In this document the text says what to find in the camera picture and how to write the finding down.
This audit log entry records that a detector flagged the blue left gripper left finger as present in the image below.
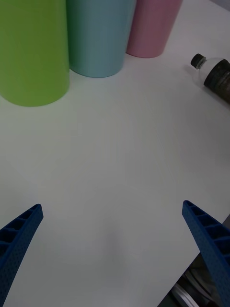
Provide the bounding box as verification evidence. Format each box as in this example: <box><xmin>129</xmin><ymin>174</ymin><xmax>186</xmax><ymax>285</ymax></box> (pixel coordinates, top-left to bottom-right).
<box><xmin>0</xmin><ymin>203</ymin><xmax>44</xmax><ymax>307</ymax></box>

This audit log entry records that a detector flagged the plastic bottle with dark label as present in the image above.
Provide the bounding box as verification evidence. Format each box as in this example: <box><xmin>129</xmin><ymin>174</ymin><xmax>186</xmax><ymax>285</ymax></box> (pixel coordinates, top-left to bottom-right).
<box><xmin>190</xmin><ymin>53</ymin><xmax>230</xmax><ymax>105</ymax></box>

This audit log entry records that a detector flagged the green plastic bin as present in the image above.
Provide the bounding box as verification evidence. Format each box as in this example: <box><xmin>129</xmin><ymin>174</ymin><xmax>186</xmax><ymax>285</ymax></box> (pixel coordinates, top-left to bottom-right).
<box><xmin>0</xmin><ymin>0</ymin><xmax>70</xmax><ymax>107</ymax></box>

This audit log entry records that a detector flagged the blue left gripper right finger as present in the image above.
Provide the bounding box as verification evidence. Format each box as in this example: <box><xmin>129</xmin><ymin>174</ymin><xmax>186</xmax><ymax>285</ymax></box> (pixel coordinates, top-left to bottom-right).
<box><xmin>181</xmin><ymin>200</ymin><xmax>230</xmax><ymax>307</ymax></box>

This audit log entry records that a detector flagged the pale blue plastic bin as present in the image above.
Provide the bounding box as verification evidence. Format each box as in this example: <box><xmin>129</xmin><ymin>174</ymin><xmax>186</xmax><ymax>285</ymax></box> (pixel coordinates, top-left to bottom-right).
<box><xmin>66</xmin><ymin>0</ymin><xmax>137</xmax><ymax>79</ymax></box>

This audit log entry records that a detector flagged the pink plastic bin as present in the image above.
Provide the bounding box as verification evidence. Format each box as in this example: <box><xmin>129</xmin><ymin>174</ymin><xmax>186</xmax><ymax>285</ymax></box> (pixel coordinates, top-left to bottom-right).
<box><xmin>126</xmin><ymin>0</ymin><xmax>184</xmax><ymax>59</ymax></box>

